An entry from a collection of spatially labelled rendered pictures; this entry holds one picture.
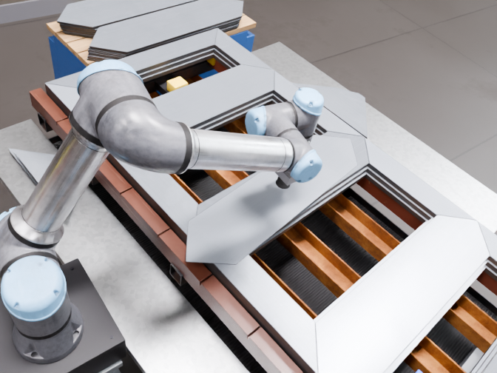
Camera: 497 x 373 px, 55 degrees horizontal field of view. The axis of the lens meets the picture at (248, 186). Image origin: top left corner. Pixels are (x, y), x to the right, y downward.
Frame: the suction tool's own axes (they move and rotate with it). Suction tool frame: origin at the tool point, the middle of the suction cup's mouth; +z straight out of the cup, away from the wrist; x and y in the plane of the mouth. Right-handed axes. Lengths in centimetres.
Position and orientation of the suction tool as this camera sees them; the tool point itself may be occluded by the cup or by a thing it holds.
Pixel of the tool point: (282, 183)
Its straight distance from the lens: 138.9
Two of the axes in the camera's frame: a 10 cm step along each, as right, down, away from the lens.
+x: -8.1, 3.4, -4.8
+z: -1.6, 6.7, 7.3
